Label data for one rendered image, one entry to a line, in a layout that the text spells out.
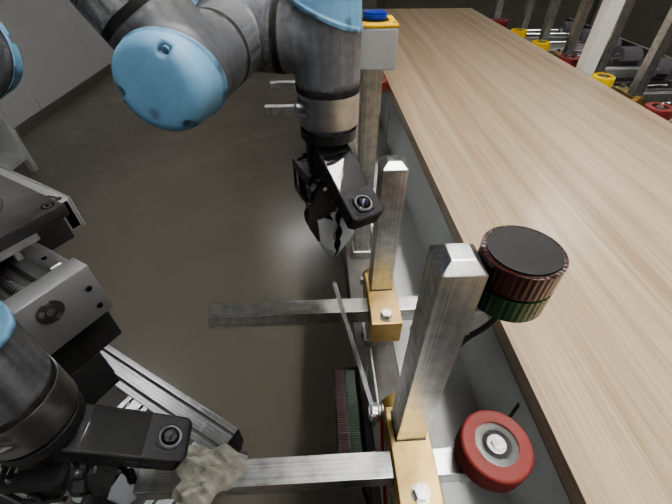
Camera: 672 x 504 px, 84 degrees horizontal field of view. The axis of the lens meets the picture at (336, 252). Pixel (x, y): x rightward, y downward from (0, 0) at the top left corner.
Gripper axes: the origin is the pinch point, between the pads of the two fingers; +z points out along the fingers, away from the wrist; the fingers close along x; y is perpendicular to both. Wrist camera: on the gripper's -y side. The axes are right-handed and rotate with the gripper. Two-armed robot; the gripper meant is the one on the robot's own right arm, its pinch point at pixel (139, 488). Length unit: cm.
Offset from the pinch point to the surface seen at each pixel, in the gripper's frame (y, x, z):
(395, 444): -31.5, -1.8, -4.4
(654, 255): -82, -30, -7
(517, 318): -37.8, -1.0, -29.8
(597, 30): -128, -135, -21
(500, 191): -63, -51, -7
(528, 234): -39, -6, -34
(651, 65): -142, -119, -13
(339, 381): -25.8, -19.5, 12.4
